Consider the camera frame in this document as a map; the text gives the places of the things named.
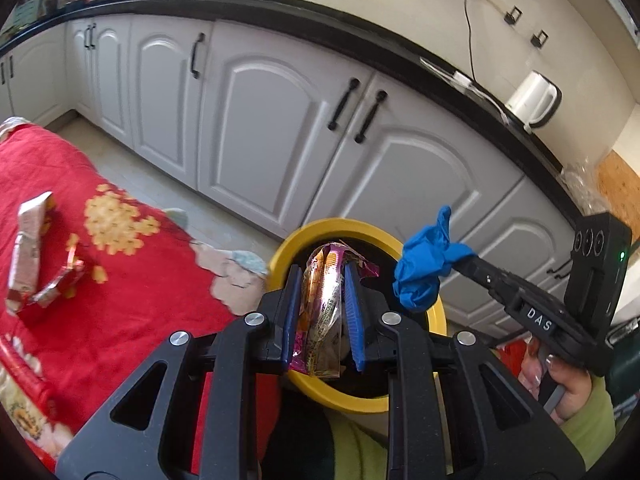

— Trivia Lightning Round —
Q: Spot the blue rubber glove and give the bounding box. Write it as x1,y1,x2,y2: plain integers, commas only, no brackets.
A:
393,205,476,313

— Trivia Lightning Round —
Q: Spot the gold pink snack wrapper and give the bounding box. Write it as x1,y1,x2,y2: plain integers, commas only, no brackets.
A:
290,242,380,379

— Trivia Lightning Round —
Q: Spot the red snack wrapper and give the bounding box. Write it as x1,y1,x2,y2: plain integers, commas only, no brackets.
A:
28,245,86,309

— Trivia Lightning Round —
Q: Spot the yellow rimmed trash bin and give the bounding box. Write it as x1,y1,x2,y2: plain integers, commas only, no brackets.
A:
268,218,442,426

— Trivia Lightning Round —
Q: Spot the person's right hand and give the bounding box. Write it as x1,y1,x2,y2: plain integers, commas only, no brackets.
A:
518,337,592,425

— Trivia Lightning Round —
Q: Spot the clear plastic bag on counter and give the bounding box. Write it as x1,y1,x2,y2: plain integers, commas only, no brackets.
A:
559,159,610,216

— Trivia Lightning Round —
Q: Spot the red floral tablecloth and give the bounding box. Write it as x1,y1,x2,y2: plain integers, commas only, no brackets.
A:
1,117,270,477

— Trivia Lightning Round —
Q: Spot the white electric kettle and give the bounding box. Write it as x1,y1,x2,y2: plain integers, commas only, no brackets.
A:
506,70,563,132

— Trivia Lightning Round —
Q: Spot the black countertop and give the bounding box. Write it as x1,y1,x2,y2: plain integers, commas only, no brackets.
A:
1,0,582,224

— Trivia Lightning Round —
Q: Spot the white charger with cable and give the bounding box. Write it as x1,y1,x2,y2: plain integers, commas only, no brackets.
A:
419,56,510,126

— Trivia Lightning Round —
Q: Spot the black kettle power cable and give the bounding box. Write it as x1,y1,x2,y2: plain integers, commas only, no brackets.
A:
462,0,478,84

